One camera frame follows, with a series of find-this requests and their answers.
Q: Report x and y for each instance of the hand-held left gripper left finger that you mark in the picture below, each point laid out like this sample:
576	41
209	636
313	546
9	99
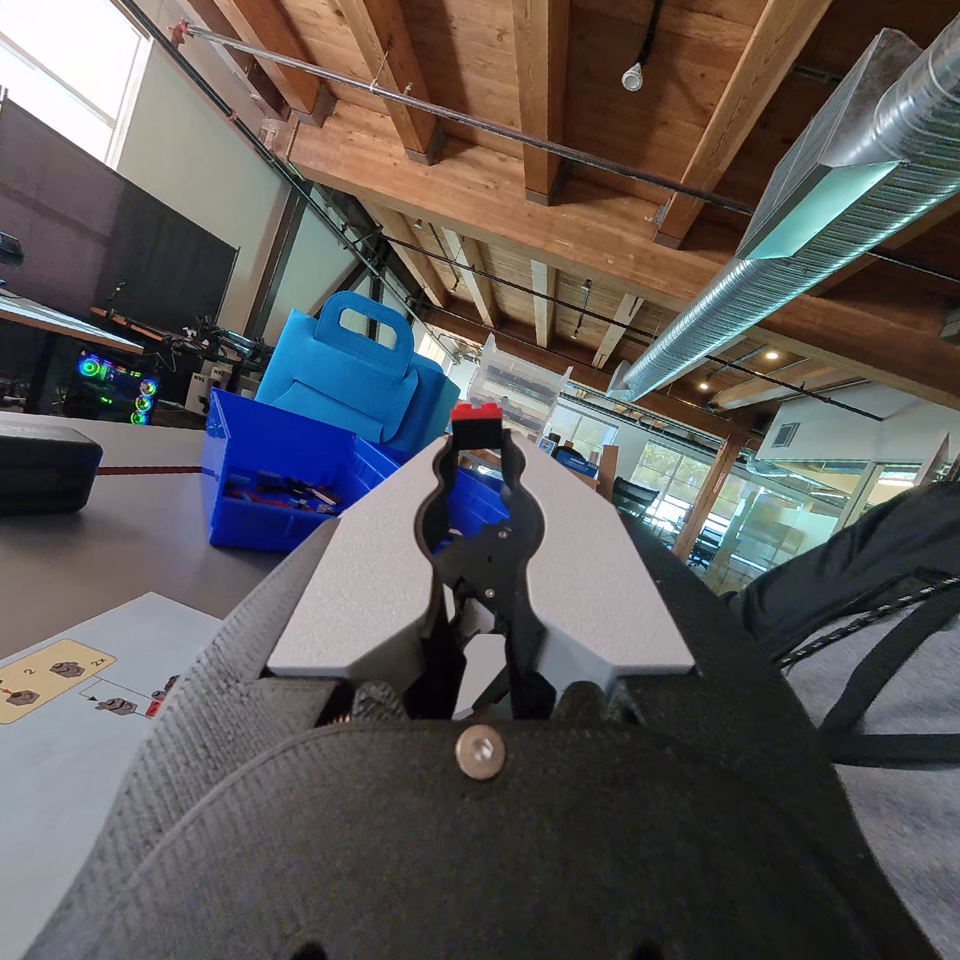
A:
352	592

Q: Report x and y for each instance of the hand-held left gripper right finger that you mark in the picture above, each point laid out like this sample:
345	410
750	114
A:
600	592

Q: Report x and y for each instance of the black and red brick piece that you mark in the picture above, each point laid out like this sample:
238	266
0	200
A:
474	431

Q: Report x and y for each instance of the blue plastic bin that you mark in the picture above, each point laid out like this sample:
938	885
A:
382	465
247	450

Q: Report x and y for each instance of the grey desk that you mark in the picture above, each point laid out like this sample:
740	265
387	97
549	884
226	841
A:
127	555

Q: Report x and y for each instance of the pile of loose bricks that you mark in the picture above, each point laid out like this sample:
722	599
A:
277	495

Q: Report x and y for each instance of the clear plastic storage rack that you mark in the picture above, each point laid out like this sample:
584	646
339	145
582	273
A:
517	382

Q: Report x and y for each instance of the blue felt bag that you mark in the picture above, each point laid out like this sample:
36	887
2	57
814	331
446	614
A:
337	375

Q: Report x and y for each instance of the computer tower with rgb fans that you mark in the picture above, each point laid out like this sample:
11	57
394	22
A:
112	382

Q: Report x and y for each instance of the brick instruction booklet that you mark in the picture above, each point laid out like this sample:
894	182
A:
75	750

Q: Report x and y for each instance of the black charger case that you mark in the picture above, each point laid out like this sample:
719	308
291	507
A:
41	469

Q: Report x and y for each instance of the person's grey shirt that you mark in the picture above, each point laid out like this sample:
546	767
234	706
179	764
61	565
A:
900	825

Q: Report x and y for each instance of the wooden-edged work table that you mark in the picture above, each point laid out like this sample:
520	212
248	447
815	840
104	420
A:
67	326

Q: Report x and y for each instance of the metal ceiling pipe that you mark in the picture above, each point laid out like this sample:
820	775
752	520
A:
450	112

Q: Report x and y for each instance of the hanging ceiling spot lamp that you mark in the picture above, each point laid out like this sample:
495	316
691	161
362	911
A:
634	75

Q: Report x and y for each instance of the large black wall panel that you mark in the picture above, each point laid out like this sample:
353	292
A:
112	247

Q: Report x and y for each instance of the silver ventilation duct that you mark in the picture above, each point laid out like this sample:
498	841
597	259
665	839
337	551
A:
825	187

